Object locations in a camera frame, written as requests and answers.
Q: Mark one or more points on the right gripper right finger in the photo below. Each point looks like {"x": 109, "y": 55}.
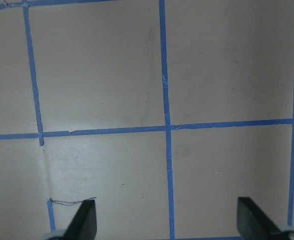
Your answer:
{"x": 254, "y": 224}

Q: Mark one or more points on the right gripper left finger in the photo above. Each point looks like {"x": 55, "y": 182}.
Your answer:
{"x": 84, "y": 224}

